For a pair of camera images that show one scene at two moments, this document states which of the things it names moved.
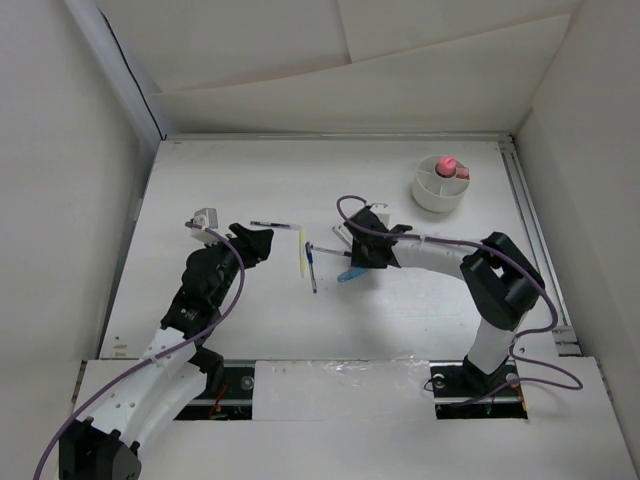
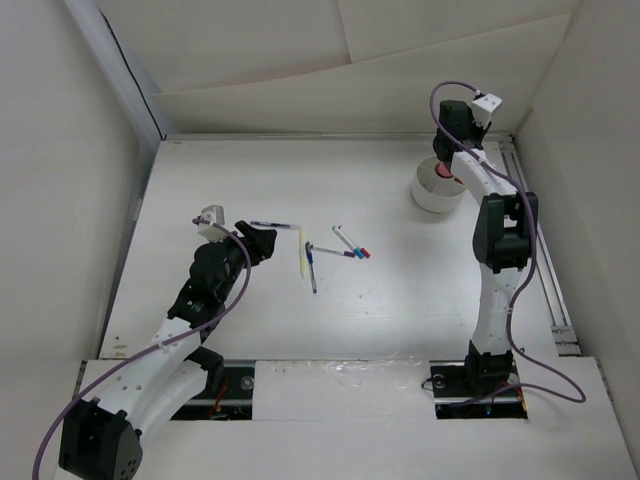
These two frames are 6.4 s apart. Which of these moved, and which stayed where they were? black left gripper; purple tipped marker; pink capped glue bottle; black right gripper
Moved: black right gripper
Stayed: black left gripper; purple tipped marker; pink capped glue bottle
